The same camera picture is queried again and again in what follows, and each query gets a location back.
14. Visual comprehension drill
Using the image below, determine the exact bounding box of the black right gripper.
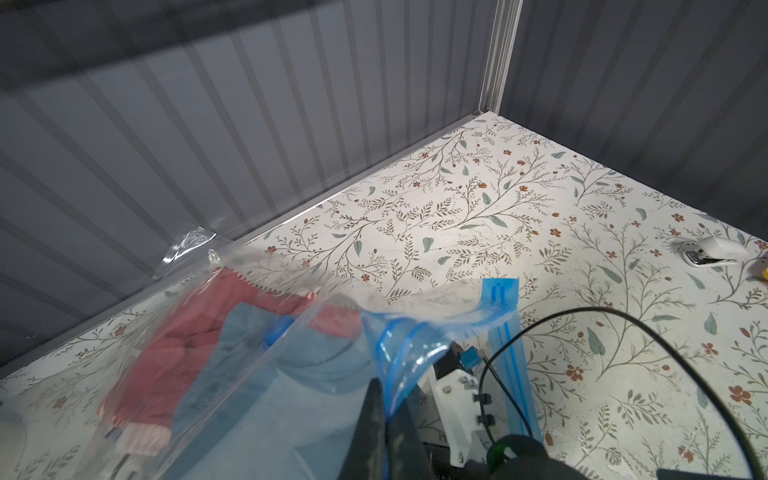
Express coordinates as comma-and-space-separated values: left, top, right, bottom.
428, 435, 588, 480

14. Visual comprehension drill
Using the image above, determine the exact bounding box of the clear vacuum bag blue zip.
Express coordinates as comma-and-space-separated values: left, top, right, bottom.
75, 249, 539, 479

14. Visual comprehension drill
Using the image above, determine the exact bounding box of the white stapler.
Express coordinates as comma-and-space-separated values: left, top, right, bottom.
681, 237, 749, 268

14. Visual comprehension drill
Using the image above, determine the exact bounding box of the blue tank top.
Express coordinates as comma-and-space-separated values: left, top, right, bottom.
163, 303, 375, 479

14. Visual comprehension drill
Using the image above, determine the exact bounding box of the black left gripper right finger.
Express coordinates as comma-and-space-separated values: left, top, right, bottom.
386, 402, 435, 480

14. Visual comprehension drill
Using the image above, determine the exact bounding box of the red ribbed garment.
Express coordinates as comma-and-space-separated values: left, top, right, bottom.
98, 266, 364, 457

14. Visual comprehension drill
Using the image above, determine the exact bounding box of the black camera cable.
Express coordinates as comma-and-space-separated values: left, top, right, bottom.
476, 307, 763, 480

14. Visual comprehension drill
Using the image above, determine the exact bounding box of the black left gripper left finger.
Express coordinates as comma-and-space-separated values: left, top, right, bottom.
338, 379, 387, 480

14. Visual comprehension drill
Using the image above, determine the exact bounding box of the blue vacuum valve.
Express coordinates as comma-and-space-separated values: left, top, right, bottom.
263, 315, 295, 348

